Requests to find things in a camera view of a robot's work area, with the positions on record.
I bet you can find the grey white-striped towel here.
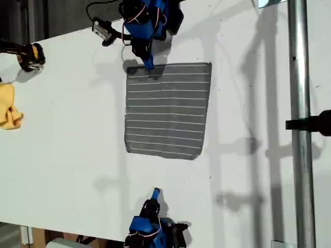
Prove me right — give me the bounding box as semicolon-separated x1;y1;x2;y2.
124;61;213;161

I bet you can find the yellow cloth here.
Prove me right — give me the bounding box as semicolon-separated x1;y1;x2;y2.
0;82;24;130

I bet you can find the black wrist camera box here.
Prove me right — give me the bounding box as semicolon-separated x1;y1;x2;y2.
175;229;187;247
92;17;111;39

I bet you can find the white table leg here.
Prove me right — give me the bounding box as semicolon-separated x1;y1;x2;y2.
20;225;34;245

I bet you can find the black camera cable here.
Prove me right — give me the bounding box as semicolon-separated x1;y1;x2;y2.
86;0;122;19

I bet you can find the steel post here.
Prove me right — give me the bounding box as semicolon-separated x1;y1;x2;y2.
287;0;317;248

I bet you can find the short black camera stalk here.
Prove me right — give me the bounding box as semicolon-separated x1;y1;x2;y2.
168;222;189;233
102;25;125;48

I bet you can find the black and yellow clamp tool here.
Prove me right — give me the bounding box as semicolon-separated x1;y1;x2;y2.
0;38;46;73

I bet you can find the white box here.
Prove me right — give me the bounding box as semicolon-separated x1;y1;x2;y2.
46;237;90;248

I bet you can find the brown cardboard box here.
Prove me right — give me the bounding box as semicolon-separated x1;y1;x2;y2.
32;227;125;248

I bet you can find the black post clamp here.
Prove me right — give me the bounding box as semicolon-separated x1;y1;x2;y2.
285;109;331;137

